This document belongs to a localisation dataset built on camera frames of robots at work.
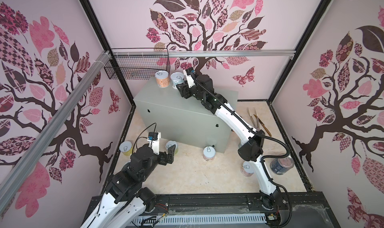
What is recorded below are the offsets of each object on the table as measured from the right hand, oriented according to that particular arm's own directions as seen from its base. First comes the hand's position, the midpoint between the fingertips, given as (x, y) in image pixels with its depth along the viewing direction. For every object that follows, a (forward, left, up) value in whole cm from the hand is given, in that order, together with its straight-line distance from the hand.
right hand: (182, 80), depth 78 cm
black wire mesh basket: (+23, +31, -3) cm, 38 cm away
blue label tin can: (-36, -52, -29) cm, 69 cm away
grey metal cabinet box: (-14, +9, -9) cm, 19 cm away
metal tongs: (-5, -51, -37) cm, 63 cm away
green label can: (-20, +9, -32) cm, 39 cm away
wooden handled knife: (-3, -57, -39) cm, 69 cm away
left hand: (-32, +7, -15) cm, 36 cm away
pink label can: (-27, -15, -33) cm, 45 cm away
